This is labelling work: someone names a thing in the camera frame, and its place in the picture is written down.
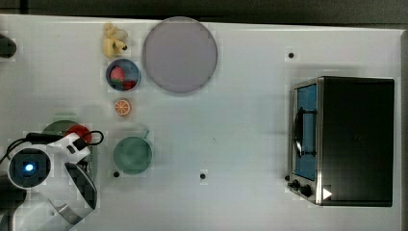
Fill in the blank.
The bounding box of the orange slice toy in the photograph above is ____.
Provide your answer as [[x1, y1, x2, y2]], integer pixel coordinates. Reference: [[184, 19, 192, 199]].
[[115, 99, 132, 116]]

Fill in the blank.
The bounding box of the yellow plush toy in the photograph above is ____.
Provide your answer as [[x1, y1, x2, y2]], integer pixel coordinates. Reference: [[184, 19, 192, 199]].
[[102, 22, 128, 58]]

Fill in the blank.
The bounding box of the red strawberry toy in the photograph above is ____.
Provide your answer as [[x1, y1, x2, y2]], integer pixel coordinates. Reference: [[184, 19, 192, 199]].
[[110, 66, 125, 85]]

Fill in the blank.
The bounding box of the green mug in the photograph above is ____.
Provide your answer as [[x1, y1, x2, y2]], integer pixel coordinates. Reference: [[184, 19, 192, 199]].
[[113, 131, 153, 175]]

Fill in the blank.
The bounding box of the green oval strainer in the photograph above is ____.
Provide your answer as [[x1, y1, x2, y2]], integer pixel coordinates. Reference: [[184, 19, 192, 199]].
[[42, 112, 98, 180]]

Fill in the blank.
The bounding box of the grey round plate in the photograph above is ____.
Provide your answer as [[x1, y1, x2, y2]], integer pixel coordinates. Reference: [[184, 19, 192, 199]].
[[142, 16, 217, 94]]

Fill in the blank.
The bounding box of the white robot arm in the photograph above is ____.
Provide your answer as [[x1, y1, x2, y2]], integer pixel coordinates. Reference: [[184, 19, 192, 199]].
[[1, 133, 97, 231]]

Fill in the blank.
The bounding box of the red ketchup bottle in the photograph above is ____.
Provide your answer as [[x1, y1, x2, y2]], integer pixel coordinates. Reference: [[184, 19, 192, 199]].
[[65, 124, 92, 143]]

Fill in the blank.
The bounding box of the blue small bowl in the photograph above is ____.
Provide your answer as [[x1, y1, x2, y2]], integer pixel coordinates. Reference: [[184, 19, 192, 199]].
[[105, 59, 141, 91]]

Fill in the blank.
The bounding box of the small red fruit toy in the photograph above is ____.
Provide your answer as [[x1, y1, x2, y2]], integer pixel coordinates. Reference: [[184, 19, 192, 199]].
[[123, 81, 137, 90]]

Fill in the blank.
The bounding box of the silver toaster oven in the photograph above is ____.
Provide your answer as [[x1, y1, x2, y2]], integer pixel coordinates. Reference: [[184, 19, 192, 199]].
[[285, 76, 395, 207]]

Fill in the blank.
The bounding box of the black cylinder upper left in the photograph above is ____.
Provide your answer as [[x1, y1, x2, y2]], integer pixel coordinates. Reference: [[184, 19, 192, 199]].
[[0, 35, 16, 59]]

